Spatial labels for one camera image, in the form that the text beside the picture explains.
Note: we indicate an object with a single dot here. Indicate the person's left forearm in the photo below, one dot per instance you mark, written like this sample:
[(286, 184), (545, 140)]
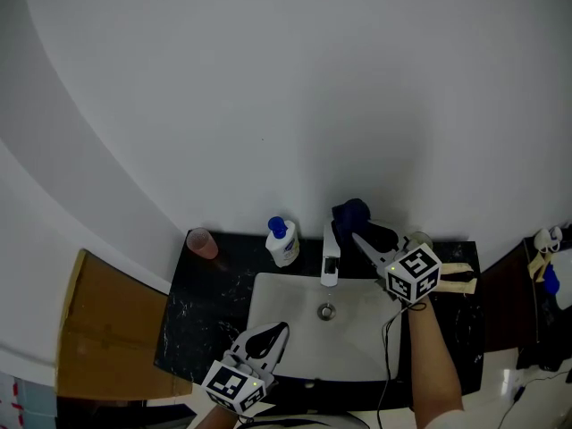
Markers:
[(214, 418)]

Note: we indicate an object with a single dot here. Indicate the chrome faucet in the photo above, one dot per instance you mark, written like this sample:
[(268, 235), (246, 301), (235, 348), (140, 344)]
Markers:
[(330, 250)]

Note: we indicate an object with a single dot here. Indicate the small white sink basin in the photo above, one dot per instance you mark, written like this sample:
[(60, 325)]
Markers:
[(565, 280)]

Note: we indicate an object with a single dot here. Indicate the dark wooden vanity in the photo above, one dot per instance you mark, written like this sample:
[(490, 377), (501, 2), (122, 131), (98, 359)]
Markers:
[(502, 311)]

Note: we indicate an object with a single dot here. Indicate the metal sink drain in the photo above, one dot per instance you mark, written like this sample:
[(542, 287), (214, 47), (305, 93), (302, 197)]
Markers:
[(326, 311)]

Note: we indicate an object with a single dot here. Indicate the dark blue cloth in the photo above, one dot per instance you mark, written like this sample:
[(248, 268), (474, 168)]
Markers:
[(353, 212)]

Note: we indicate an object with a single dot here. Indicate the pink plastic cup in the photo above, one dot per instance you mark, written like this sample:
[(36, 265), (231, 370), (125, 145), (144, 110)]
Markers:
[(203, 245)]

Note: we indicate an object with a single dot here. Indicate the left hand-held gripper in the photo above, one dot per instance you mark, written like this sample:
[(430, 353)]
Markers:
[(232, 384)]

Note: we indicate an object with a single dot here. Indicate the green plastic cup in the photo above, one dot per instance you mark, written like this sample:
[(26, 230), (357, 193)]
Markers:
[(422, 238)]

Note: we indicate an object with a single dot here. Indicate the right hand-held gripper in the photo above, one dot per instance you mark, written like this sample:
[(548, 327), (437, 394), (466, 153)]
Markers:
[(413, 273)]

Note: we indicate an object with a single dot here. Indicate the white mug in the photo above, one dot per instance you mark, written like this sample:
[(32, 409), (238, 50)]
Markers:
[(556, 236), (542, 239)]

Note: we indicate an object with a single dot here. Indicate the person's white shirt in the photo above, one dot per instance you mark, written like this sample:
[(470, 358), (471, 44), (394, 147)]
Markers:
[(313, 423)]

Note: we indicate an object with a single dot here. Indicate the black bag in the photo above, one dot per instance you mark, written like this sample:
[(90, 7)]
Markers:
[(543, 358)]

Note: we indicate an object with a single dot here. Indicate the person's right forearm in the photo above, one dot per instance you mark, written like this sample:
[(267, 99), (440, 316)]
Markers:
[(431, 355)]

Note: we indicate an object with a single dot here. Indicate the cream squeeze tube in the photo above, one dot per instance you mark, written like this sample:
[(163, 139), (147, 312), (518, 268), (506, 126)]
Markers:
[(458, 286), (460, 268)]

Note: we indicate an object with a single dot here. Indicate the pale board with red tape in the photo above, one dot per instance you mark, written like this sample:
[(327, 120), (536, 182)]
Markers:
[(24, 402)]

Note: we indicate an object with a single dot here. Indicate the brown cardboard box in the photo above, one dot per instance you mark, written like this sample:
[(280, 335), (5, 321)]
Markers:
[(111, 329)]

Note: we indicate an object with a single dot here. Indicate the black marble vanity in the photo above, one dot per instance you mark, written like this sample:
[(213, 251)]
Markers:
[(201, 302)]

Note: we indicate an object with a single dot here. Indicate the white pump bottle blue cap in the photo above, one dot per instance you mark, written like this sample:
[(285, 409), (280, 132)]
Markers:
[(283, 248)]

